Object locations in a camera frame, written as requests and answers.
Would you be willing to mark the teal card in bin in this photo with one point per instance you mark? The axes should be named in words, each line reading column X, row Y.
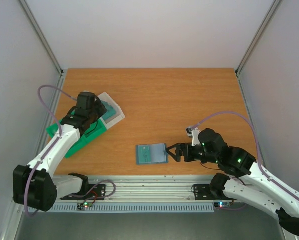
column 110, row 111

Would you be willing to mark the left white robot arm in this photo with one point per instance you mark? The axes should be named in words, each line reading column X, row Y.
column 33, row 184

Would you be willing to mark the teal VIP card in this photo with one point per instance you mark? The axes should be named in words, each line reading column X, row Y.
column 143, row 154

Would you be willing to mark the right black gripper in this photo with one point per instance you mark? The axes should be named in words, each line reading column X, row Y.
column 179, row 152

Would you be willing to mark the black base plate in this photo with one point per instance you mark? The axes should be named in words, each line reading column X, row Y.
column 202, row 192
column 98, row 192

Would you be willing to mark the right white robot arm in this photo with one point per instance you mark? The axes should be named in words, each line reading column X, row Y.
column 241, row 178

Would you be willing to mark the teal card holder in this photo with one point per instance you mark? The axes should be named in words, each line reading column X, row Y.
column 158, row 154

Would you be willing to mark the green plastic tray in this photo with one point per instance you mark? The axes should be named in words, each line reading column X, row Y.
column 89, row 135

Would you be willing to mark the white translucent plastic bin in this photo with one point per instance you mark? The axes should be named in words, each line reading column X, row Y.
column 118, row 117

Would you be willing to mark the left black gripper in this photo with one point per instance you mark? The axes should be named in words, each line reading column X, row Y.
column 102, row 108

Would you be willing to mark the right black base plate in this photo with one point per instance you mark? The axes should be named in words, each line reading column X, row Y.
column 202, row 192

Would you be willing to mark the grey slotted cable duct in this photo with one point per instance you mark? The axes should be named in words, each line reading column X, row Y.
column 124, row 208

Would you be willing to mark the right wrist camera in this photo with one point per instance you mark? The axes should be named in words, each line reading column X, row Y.
column 194, row 135

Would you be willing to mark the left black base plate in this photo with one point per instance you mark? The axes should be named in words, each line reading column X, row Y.
column 98, row 192

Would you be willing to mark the aluminium front rail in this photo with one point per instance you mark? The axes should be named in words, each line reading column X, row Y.
column 147, row 188

